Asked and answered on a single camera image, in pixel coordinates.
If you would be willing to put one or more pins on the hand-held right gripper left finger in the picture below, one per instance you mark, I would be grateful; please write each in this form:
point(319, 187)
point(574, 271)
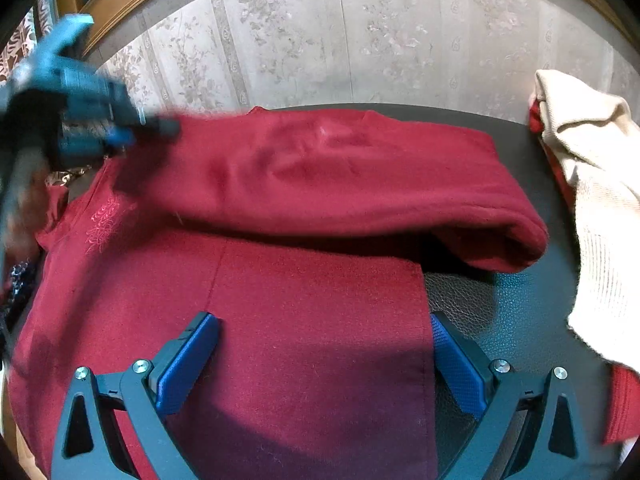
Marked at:
point(187, 366)

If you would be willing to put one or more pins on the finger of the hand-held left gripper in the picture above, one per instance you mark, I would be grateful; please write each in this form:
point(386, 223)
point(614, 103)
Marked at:
point(152, 125)
point(117, 138)

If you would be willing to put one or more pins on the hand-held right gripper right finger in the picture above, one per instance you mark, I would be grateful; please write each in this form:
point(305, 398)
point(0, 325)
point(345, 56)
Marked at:
point(457, 366)

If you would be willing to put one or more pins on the dark red sweater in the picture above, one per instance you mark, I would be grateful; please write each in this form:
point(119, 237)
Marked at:
point(300, 185)

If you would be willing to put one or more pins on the person's left forearm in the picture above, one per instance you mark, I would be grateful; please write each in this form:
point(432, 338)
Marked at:
point(27, 215)

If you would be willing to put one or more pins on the brown patterned lace cloth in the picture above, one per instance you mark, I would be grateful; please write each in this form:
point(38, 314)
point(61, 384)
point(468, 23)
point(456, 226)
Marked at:
point(20, 45)

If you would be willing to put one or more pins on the black leather sofa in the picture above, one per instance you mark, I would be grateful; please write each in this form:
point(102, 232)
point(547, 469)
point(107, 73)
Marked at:
point(500, 300)

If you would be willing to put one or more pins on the red knit garment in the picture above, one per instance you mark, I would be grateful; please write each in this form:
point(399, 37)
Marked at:
point(622, 405)

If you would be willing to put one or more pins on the cream knit sweater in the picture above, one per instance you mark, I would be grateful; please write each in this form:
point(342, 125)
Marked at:
point(600, 210)

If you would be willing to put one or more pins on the wooden window frame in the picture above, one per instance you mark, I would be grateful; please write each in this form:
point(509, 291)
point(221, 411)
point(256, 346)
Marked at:
point(125, 0)

